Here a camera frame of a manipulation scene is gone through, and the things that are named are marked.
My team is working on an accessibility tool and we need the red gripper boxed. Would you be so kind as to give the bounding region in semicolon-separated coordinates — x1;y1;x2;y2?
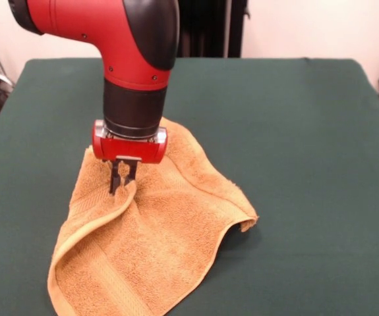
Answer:
92;119;169;197

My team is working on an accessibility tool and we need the tan terry towel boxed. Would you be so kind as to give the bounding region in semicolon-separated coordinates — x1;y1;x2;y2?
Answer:
47;117;260;316

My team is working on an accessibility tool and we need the dark green tablecloth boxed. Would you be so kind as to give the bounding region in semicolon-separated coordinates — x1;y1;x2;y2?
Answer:
0;57;379;316

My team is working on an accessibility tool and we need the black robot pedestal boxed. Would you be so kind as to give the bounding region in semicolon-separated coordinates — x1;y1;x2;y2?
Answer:
177;0;251;59

